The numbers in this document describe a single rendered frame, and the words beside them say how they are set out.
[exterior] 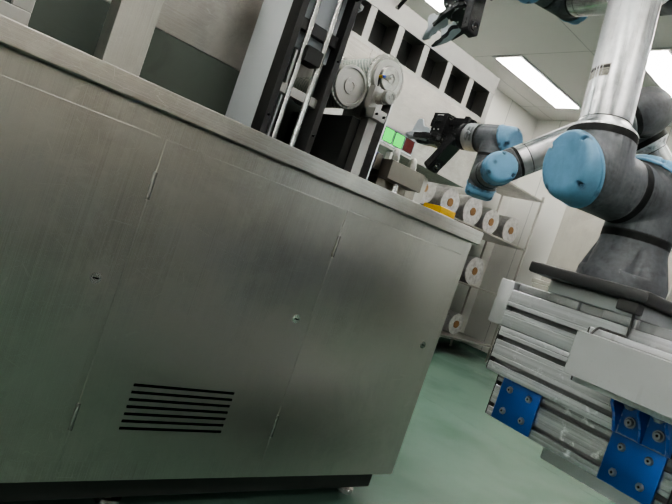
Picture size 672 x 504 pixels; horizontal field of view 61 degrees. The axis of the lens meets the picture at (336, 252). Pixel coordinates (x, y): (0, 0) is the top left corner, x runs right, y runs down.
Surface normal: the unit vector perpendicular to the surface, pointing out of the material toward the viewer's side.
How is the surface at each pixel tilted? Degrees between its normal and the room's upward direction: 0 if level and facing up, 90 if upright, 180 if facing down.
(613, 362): 90
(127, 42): 90
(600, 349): 90
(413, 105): 90
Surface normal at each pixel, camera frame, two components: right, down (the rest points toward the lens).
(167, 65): 0.60, 0.22
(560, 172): -0.92, -0.17
